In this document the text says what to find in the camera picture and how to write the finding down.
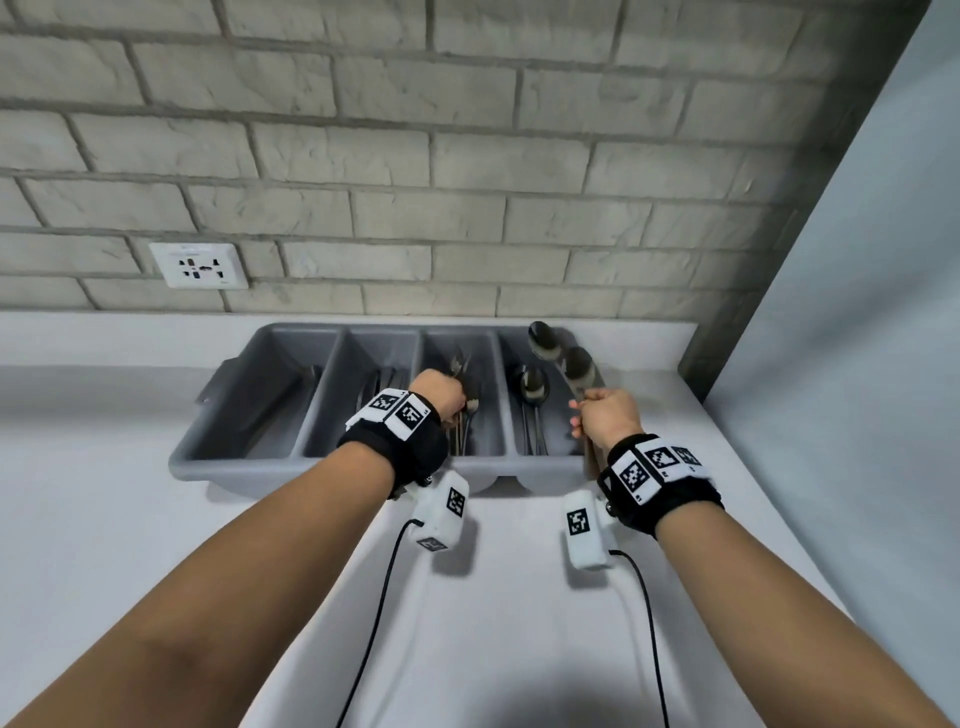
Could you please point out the person's left hand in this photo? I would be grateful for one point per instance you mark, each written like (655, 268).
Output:
(439, 394)

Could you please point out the person's right hand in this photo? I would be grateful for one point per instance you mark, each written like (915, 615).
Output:
(609, 416)

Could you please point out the shiny steel spoon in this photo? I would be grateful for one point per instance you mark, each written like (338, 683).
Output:
(579, 366)
(541, 339)
(535, 390)
(517, 375)

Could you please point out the grey cutlery tray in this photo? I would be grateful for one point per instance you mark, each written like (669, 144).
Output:
(255, 457)

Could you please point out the person's right forearm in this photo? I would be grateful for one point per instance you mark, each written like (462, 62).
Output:
(787, 622)

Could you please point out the person's left forearm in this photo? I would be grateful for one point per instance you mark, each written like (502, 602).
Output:
(210, 600)

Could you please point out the white countertop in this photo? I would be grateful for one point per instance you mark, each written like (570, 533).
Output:
(90, 487)

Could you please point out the black left wristband with markers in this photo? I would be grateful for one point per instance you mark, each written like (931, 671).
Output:
(397, 442)

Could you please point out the black wristband with markers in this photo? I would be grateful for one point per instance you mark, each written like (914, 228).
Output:
(397, 442)
(660, 484)

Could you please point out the black right wristband with markers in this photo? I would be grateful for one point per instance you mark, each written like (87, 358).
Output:
(660, 484)

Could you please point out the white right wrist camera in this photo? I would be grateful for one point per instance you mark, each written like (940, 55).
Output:
(589, 532)

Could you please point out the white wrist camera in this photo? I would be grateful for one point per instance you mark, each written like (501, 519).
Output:
(589, 532)
(442, 514)

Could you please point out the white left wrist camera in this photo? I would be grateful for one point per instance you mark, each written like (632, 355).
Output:
(442, 514)

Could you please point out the white wall socket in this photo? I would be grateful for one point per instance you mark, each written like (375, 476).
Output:
(199, 266)

